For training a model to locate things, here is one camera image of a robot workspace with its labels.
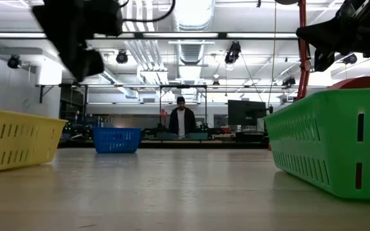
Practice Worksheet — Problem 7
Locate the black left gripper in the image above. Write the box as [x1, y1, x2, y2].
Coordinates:
[32, 0, 124, 83]

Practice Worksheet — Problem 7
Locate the large red tape roll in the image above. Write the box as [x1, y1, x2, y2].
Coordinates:
[328, 76, 370, 90]

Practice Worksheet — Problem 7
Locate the red round base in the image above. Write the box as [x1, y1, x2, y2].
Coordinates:
[294, 0, 312, 102]

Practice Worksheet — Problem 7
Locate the long black horizontal bar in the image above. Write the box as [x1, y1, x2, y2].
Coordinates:
[35, 83, 297, 104]

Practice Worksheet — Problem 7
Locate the blue plastic basket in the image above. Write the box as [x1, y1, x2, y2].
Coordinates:
[92, 127, 141, 154]

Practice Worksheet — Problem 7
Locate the green plastic basket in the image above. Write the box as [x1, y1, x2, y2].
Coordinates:
[261, 88, 370, 200]

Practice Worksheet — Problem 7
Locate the black monitor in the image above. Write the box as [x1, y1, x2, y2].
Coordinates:
[227, 99, 274, 127]

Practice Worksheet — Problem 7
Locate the yellow plastic basket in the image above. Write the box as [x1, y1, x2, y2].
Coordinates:
[0, 107, 69, 175]

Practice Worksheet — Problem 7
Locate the person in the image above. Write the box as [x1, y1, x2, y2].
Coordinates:
[168, 96, 197, 139]

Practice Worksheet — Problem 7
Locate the thin hanging cable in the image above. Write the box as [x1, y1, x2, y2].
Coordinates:
[267, 0, 278, 107]

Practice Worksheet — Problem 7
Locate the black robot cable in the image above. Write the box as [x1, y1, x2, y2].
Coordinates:
[120, 0, 177, 24]

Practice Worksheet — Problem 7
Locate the black overhead frame beam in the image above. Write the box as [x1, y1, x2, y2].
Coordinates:
[0, 31, 299, 40]

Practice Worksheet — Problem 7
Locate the silver ventilation duct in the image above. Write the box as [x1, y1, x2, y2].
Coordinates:
[171, 0, 216, 65]

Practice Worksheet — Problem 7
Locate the black aluminium frame rail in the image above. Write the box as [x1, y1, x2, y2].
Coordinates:
[58, 140, 270, 150]

